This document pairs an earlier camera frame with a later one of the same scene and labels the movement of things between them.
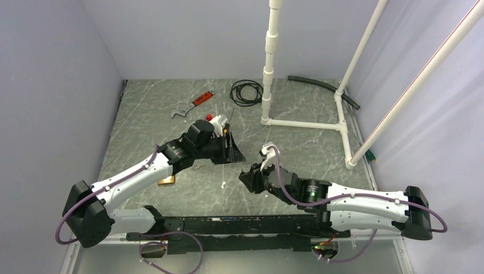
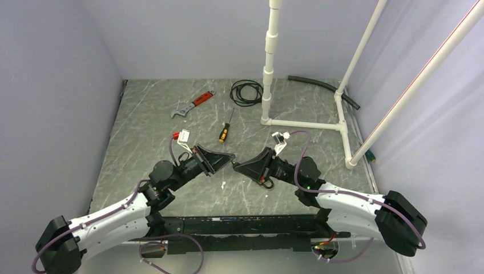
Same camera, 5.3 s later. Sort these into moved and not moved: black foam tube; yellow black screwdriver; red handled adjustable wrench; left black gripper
Moved: left black gripper
Not moved: yellow black screwdriver; black foam tube; red handled adjustable wrench
